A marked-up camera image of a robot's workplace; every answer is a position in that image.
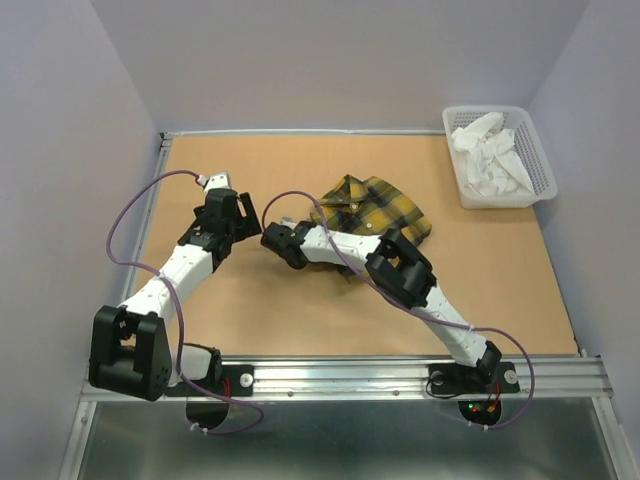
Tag white shirt in basket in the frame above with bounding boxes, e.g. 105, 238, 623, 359
452, 112, 535, 197

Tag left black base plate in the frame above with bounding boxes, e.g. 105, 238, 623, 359
165, 364, 254, 398

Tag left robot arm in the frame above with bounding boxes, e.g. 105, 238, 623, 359
88, 188, 261, 401

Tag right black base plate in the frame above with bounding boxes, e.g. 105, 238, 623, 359
427, 362, 521, 397

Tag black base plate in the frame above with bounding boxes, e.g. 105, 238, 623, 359
427, 362, 521, 397
165, 364, 254, 398

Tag white plastic laundry basket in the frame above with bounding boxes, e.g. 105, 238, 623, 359
442, 105, 558, 209

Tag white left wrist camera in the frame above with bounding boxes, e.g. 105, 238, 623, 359
196, 172, 231, 192

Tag aluminium mounting rail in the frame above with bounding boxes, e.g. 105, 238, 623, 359
79, 353, 614, 401

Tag yellow plaid long sleeve shirt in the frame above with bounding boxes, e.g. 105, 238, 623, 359
317, 175, 432, 247

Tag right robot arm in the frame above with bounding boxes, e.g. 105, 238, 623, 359
261, 221, 502, 390

